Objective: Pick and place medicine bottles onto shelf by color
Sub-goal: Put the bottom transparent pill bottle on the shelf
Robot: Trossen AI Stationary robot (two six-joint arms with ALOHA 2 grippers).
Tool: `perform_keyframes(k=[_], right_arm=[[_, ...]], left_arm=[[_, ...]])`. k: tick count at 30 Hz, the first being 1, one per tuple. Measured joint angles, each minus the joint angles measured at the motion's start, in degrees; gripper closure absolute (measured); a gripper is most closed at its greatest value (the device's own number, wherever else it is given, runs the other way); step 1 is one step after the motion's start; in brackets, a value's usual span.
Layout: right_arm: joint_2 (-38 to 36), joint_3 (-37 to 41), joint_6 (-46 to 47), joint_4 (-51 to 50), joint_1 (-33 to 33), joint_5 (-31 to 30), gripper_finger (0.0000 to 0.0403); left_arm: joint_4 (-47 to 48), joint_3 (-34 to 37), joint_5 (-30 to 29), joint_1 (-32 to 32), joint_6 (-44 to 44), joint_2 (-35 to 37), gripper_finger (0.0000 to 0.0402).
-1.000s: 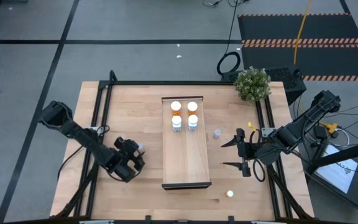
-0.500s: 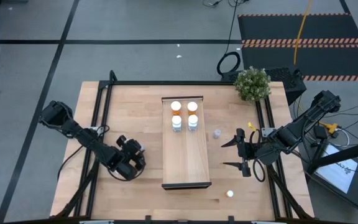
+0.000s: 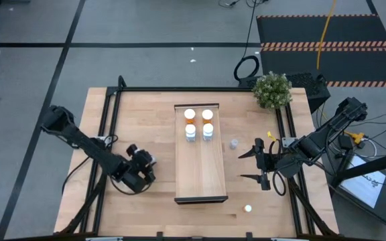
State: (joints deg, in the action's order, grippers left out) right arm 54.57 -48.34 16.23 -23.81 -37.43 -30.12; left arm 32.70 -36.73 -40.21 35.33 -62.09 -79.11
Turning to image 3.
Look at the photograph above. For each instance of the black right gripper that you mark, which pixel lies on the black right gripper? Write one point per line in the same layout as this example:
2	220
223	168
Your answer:
266	162

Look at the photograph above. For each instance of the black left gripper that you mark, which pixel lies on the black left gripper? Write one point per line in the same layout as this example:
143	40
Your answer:
139	170

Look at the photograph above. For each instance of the white melatonin bottle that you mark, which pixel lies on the white melatonin bottle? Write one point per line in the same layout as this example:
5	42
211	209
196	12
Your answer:
208	128
190	129

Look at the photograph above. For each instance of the large orange pill bottle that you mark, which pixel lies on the large orange pill bottle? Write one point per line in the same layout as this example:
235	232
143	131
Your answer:
189	114
207	114

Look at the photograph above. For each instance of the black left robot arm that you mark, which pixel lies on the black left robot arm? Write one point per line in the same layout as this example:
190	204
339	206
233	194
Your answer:
85	144

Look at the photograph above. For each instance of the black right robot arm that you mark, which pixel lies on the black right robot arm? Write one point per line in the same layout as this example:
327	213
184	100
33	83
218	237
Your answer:
327	130

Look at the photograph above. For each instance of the wooden shelf black metal legs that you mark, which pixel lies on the wooden shelf black metal legs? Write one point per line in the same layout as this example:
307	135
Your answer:
199	177

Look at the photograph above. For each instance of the yellow gripper tag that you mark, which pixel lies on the yellow gripper tag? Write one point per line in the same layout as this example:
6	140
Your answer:
271	135

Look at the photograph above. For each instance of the silver aluminium extrusion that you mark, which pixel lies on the silver aluminium extrusion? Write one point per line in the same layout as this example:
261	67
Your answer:
104	239
290	239

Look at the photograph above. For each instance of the potted green plant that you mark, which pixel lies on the potted green plant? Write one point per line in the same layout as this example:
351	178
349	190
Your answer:
272	90

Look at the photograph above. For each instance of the black perforated computer case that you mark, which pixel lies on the black perforated computer case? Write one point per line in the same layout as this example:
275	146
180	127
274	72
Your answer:
310	90

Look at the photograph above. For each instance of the white paper sheet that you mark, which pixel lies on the white paper sheet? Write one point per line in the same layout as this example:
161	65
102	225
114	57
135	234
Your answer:
364	187

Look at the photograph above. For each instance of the black stand bar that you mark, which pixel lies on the black stand bar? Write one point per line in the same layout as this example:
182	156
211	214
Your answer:
370	166

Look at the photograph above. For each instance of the black orange-striped floor mat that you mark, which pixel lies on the black orange-striped floor mat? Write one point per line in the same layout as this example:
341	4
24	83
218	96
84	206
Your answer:
297	30

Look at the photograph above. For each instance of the black aluminium table frame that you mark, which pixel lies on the black aluminium table frame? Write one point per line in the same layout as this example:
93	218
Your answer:
186	89

